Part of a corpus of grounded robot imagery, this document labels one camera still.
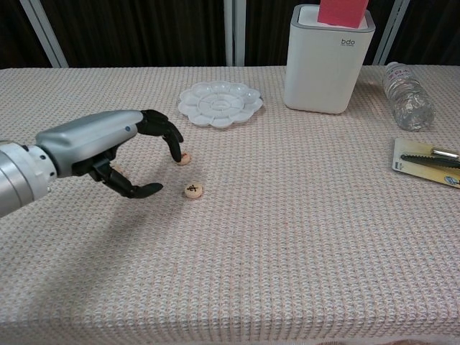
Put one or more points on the razor in yellow card package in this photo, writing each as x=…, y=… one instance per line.
x=413, y=169

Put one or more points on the white flower-shaped paint palette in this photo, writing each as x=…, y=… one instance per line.
x=220, y=104

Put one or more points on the white bin with grey rim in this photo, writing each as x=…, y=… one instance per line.
x=316, y=79

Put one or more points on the grey metal frame post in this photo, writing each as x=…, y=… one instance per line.
x=233, y=32
x=43, y=32
x=390, y=36

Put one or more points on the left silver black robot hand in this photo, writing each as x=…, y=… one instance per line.
x=86, y=140

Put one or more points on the red foam block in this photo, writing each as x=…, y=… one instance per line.
x=341, y=12

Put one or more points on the beige woven tablecloth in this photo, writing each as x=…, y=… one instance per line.
x=251, y=251

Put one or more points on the clear plastic water bottle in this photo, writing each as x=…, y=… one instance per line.
x=409, y=104

